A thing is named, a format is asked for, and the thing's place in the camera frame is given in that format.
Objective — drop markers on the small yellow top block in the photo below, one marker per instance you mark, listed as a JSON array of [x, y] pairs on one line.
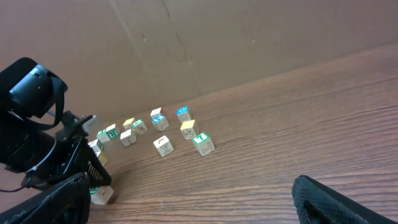
[[128, 124]]

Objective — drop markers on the green 4 wooden block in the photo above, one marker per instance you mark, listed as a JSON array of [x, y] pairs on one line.
[[139, 127]]

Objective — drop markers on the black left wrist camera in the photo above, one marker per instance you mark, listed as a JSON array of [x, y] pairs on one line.
[[30, 89]]

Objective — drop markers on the white red picture block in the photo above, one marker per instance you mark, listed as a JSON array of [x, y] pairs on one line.
[[96, 145]]

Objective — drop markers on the white block green 2 side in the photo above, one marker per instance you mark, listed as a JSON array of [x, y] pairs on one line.
[[112, 131]]

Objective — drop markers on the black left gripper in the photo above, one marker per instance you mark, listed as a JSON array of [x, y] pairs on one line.
[[47, 160]]

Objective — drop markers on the white bulb picture block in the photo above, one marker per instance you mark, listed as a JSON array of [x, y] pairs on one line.
[[157, 112]]

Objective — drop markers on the green 7 wooden block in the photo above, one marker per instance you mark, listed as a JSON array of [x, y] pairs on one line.
[[203, 144]]

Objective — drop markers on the green R wooden block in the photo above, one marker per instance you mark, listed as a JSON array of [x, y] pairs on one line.
[[101, 195]]

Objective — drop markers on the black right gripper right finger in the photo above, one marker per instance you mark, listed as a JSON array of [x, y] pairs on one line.
[[318, 204]]

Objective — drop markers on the white hand picture block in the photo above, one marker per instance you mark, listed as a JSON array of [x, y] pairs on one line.
[[163, 146]]

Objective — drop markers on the yellow top wooden block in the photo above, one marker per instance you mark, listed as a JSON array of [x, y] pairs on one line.
[[189, 129]]

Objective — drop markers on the green top corner block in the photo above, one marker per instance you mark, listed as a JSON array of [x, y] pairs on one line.
[[103, 136]]

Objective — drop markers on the blue top wooden block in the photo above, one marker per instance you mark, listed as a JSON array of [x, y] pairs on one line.
[[183, 114]]

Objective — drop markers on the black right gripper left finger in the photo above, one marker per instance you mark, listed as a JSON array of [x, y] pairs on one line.
[[66, 202]]

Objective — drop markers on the white X wooden block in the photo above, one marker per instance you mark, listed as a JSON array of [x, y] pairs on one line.
[[128, 137]]

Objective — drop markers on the soccer ball wooden block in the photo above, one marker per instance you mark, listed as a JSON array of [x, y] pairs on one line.
[[102, 158]]

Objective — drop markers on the blue P wooden block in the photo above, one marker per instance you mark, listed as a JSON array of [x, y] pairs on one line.
[[160, 122]]

